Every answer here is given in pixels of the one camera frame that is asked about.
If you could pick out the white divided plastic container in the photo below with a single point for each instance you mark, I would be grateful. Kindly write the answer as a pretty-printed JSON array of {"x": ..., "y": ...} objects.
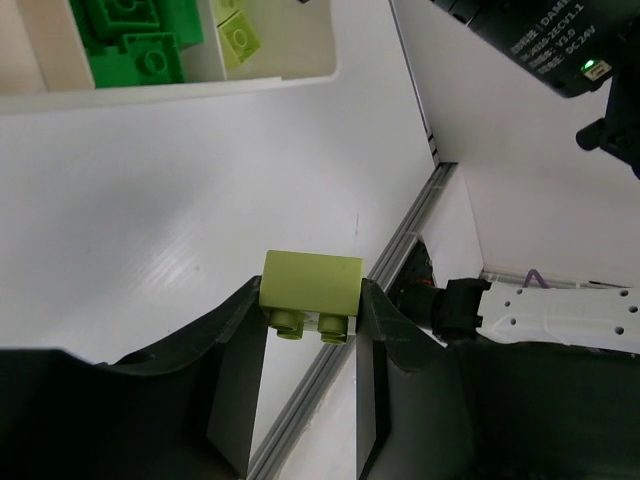
[{"x": 64, "y": 55}]

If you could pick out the aluminium rail frame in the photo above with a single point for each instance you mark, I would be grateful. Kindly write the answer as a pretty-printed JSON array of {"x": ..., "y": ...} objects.
[{"x": 297, "y": 413}]

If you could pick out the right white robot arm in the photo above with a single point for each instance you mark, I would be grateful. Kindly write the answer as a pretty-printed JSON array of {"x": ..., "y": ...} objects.
[{"x": 538, "y": 201}]

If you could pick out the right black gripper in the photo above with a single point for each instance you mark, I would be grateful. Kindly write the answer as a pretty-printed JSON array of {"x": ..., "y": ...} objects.
[{"x": 573, "y": 47}]

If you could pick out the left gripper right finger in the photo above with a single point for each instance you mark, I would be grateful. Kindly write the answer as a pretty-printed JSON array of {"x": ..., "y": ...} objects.
[{"x": 438, "y": 400}]

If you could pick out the green two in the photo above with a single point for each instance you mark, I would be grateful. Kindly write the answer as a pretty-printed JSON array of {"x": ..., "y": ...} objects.
[{"x": 139, "y": 42}]

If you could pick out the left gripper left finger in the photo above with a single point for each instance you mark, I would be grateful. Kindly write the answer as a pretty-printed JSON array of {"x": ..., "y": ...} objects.
[{"x": 183, "y": 407}]

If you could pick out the pale green lego brick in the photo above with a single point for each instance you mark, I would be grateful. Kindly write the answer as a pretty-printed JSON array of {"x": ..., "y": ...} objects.
[{"x": 238, "y": 38}]

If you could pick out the pale yellow green lego stack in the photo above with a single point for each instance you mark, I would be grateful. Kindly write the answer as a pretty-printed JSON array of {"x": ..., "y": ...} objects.
[{"x": 302, "y": 292}]

